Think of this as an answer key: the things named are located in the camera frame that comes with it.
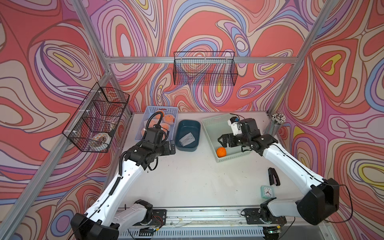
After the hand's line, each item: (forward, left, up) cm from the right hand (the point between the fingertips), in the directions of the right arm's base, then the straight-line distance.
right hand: (226, 141), depth 81 cm
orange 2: (+23, +37, -12) cm, 45 cm away
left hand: (-3, +31, +4) cm, 31 cm away
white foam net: (+12, +22, -13) cm, 28 cm away
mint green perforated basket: (+21, +3, -13) cm, 24 cm away
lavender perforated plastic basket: (+41, +52, -15) cm, 68 cm away
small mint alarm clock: (-22, -21, -18) cm, 35 cm away
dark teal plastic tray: (+24, +24, -15) cm, 37 cm away
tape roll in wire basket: (-3, +62, +11) cm, 63 cm away
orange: (+1, +1, -13) cm, 13 cm away
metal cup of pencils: (+15, -34, -1) cm, 37 cm away
